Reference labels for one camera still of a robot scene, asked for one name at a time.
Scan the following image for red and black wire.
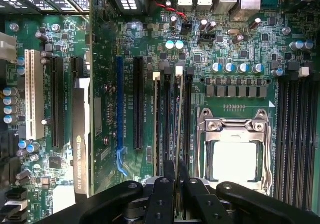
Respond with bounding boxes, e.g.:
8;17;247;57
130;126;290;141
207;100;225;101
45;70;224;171
145;0;189;23

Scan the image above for RAM memory stick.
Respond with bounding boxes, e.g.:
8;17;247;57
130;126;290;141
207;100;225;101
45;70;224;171
173;65;186;170

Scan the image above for NVIDIA Quadro graphics card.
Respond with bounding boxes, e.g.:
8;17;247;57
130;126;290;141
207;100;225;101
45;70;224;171
71;0;119;200

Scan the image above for short black expansion slot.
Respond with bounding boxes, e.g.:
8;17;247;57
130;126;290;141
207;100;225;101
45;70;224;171
70;56;85;81

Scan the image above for white power connector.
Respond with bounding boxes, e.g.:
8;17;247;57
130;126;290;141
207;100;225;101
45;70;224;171
0;31;19;64

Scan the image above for steel socket locking lever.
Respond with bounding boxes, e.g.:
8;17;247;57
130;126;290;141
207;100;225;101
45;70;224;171
264;123;275;197

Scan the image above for silver CPU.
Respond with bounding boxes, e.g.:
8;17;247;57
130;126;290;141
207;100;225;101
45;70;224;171
211;140;259;183

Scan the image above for blue expansion slot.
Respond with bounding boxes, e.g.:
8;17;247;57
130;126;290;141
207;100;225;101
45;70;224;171
115;56;129;178

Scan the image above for black fan header connector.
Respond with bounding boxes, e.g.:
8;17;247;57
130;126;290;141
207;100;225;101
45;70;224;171
180;20;194;34

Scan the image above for black SATA connector stack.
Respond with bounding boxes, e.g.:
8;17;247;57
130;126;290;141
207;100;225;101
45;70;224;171
3;186;30;224

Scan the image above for green PC motherboard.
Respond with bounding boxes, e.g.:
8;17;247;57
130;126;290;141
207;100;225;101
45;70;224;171
0;0;320;224

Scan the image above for white PCI expansion slot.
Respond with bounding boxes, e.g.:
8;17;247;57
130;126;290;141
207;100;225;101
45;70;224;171
24;49;46;141

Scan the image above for long black expansion slot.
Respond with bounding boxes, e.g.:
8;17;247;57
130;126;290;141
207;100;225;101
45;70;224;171
132;56;145;151
49;56;66;149

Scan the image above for row of grey power chokes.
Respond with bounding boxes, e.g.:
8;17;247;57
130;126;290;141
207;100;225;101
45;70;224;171
199;76;273;99

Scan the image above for metal CPU socket frame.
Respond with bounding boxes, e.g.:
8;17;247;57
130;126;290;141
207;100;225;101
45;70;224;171
194;107;275;197

